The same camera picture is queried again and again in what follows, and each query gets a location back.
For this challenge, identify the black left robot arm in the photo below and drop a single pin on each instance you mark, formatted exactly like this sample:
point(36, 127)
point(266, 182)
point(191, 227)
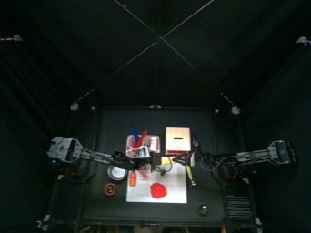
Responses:
point(92, 156)

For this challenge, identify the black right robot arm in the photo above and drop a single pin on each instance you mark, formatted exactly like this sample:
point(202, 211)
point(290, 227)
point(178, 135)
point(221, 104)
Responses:
point(255, 156)

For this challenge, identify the salmon toy nigiri sushi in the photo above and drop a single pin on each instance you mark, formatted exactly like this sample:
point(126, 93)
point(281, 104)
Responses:
point(143, 175)

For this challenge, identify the small white cube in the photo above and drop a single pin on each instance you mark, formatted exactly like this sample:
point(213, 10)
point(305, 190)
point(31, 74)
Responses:
point(154, 139)
point(154, 144)
point(154, 148)

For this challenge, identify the yellow-green toy knife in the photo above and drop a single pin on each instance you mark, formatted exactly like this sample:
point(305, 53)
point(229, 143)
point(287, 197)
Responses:
point(189, 174)

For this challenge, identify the orange toy carrot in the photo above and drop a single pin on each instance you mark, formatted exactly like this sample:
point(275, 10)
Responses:
point(132, 179)

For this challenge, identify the wooden box with red drawer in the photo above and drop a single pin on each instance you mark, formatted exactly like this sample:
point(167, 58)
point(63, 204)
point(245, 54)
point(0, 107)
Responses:
point(178, 139)

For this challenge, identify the metal bowl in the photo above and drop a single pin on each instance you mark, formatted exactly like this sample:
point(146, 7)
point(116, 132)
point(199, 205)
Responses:
point(118, 173)

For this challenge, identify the clear pink plastic container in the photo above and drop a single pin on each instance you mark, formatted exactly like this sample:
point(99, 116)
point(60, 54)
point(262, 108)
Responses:
point(147, 136)

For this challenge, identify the red stick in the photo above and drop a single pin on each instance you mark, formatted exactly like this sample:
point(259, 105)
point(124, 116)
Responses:
point(142, 136)

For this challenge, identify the white cutting mat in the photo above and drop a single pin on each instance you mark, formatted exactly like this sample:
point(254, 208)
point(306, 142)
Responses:
point(174, 188)

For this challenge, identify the blue stick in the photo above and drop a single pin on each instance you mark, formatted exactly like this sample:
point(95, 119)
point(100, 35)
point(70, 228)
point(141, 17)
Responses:
point(134, 133)

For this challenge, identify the black round knob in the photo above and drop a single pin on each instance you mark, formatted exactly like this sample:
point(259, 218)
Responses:
point(203, 208)

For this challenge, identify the black printed label sheet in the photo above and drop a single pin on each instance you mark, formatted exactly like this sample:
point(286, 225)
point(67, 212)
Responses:
point(239, 209)

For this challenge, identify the silver frame corner bracket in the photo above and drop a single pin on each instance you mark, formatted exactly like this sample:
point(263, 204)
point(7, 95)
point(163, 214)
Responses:
point(15, 38)
point(302, 40)
point(235, 109)
point(74, 106)

